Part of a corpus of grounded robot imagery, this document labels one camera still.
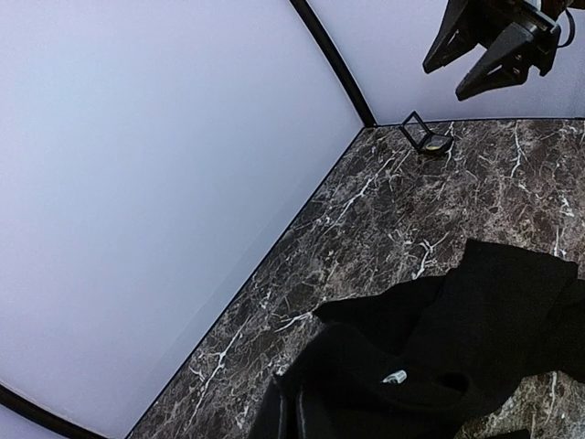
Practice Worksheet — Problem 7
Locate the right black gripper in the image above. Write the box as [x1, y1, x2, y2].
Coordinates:
[422, 1, 576, 101]

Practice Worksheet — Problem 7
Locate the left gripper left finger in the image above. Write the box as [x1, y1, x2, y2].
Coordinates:
[248, 374, 297, 439]

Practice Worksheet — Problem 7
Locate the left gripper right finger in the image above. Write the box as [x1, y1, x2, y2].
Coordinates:
[296, 388, 352, 439]

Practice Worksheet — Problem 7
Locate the black t-shirt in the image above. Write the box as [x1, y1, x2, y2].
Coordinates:
[246, 238, 585, 439]

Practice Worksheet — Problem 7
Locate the black display stand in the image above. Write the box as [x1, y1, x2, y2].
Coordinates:
[399, 111, 454, 157]

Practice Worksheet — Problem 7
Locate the right black frame post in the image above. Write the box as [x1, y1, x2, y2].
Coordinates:
[289, 0, 378, 128]

